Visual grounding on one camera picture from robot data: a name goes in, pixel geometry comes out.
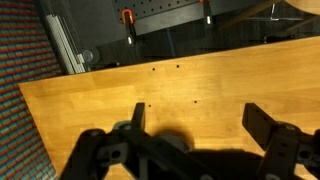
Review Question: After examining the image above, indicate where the round wooden table top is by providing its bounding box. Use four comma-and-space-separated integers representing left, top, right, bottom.
284, 0, 320, 16

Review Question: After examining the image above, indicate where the black caster wheel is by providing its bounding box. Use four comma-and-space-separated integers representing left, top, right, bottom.
81, 49, 100, 65

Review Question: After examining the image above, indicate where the silver aluminium extrusion rail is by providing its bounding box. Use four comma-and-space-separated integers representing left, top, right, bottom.
45, 13, 88, 75

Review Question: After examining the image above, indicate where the black clamp orange handle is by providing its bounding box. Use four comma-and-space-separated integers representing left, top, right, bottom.
120, 8, 138, 46
199, 0, 214, 26

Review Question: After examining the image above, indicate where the black perforated breadboard plate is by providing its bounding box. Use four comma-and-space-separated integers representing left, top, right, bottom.
111, 0, 214, 36

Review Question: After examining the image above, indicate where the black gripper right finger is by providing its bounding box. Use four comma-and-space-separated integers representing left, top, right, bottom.
241, 102, 320, 180

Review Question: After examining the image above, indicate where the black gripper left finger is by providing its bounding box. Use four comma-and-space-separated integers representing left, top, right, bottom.
59, 102, 158, 180

